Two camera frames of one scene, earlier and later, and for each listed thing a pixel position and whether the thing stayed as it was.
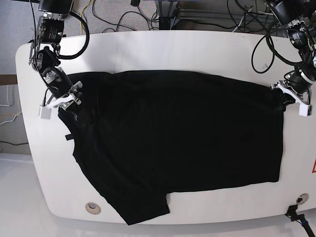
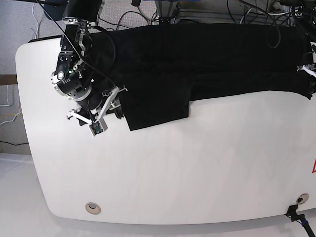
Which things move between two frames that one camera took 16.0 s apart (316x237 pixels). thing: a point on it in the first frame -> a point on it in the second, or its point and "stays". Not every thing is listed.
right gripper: (283, 99) -> (310, 69)
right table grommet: (302, 198) stays
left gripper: (70, 100) -> (108, 104)
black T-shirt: (155, 132) -> (158, 67)
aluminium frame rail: (167, 8) stays
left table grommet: (93, 208) stays
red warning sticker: (314, 169) stays
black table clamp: (292, 214) stays
